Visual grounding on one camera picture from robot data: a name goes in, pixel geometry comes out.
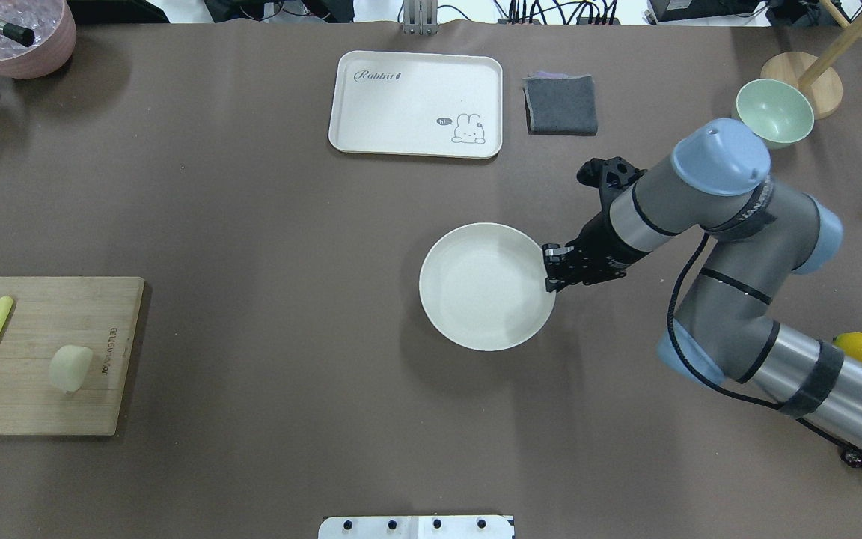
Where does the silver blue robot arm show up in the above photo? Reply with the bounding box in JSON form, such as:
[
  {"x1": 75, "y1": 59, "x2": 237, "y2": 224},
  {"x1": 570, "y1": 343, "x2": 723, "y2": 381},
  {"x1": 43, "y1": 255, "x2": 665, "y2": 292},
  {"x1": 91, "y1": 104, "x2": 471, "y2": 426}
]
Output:
[{"x1": 542, "y1": 118, "x2": 862, "y2": 466}]

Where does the grey folded cloth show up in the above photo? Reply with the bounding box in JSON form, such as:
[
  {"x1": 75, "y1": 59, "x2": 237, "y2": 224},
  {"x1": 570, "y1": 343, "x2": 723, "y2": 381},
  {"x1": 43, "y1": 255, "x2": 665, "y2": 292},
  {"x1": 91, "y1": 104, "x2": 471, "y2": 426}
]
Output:
[{"x1": 523, "y1": 71, "x2": 599, "y2": 136}]

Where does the aluminium frame post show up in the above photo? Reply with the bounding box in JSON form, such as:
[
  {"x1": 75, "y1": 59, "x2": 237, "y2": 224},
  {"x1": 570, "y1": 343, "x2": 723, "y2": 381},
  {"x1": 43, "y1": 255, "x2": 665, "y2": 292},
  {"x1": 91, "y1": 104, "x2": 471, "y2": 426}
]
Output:
[{"x1": 401, "y1": 0, "x2": 440, "y2": 35}]

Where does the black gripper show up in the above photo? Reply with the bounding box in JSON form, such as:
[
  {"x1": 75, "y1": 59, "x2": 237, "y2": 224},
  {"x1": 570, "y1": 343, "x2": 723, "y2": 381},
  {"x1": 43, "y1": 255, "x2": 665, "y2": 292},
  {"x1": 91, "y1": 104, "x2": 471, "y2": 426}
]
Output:
[{"x1": 542, "y1": 212, "x2": 649, "y2": 293}]

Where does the pale steamed bun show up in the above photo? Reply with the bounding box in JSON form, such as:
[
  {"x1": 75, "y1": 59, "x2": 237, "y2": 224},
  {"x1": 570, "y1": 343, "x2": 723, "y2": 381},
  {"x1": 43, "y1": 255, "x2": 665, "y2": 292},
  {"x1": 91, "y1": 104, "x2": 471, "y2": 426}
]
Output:
[{"x1": 48, "y1": 344, "x2": 94, "y2": 393}]

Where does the mint green bowl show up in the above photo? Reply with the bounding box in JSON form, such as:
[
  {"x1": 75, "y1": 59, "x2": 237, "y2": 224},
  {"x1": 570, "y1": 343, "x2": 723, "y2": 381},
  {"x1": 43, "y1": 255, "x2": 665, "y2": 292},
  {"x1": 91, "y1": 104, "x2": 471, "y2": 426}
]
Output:
[{"x1": 731, "y1": 79, "x2": 816, "y2": 150}]

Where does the bamboo cutting board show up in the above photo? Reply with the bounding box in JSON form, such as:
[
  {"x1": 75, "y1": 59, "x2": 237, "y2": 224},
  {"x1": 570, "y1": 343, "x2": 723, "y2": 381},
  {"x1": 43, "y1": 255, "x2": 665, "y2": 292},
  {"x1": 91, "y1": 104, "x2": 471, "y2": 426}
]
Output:
[{"x1": 0, "y1": 276, "x2": 146, "y2": 436}]

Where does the cream round plate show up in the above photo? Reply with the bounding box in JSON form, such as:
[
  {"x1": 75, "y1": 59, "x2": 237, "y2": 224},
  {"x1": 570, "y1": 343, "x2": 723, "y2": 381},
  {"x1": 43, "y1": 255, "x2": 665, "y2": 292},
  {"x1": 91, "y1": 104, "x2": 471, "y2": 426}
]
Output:
[{"x1": 418, "y1": 222, "x2": 555, "y2": 352}]

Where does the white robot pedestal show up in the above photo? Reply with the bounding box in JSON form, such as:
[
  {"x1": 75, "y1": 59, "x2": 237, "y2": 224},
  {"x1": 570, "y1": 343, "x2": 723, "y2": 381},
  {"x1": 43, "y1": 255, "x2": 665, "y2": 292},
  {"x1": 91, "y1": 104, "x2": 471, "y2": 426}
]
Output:
[{"x1": 317, "y1": 514, "x2": 516, "y2": 538}]

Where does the pink bowl of ice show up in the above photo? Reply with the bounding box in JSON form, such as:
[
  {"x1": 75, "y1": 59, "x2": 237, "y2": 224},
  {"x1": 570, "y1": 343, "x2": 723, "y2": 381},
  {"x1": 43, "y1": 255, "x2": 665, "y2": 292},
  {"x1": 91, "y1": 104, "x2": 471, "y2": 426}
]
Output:
[{"x1": 0, "y1": 1, "x2": 76, "y2": 79}]

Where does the wooden mug tree stand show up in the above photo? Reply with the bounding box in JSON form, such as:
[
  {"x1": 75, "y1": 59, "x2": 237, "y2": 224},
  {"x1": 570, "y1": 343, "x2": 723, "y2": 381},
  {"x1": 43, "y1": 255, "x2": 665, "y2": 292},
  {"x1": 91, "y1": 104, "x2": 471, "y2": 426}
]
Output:
[{"x1": 760, "y1": 1, "x2": 862, "y2": 119}]

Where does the cream rabbit tray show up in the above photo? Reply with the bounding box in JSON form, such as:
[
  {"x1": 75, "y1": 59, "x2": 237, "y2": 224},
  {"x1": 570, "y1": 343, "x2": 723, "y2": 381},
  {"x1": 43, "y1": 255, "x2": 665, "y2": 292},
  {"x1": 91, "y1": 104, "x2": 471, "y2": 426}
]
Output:
[{"x1": 328, "y1": 50, "x2": 503, "y2": 159}]

